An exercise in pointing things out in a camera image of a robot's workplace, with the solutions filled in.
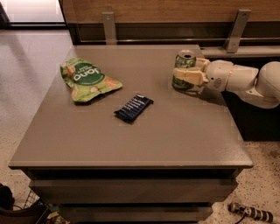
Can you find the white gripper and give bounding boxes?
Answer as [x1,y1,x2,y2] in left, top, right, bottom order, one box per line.
[173,58,234,92]

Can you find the green soda can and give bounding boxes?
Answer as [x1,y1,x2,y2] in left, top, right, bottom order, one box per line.
[172,50,196,90]

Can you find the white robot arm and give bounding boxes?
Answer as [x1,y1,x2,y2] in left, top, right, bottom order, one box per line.
[173,59,280,109]

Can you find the dark blue snack bar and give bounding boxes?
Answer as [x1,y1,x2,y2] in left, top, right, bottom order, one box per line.
[115,94,154,123]

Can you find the grey drawer cabinet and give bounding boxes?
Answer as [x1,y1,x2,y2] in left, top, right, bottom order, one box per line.
[10,45,253,224]

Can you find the green snack bag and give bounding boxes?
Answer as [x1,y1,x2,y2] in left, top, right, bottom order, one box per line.
[60,58,123,103]

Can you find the black white striped power strip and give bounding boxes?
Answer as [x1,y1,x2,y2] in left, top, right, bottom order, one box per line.
[227,202,279,224]

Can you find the right metal bracket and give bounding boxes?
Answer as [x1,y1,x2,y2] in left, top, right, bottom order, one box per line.
[224,9,251,53]

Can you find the metal bracket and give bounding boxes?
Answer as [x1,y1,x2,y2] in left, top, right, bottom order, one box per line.
[102,11,117,45]
[224,9,251,53]

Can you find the left metal bracket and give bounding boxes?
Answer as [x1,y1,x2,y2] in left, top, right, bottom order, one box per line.
[102,11,117,45]

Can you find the wire basket with clutter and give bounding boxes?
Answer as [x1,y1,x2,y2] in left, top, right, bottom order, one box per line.
[0,184,71,224]

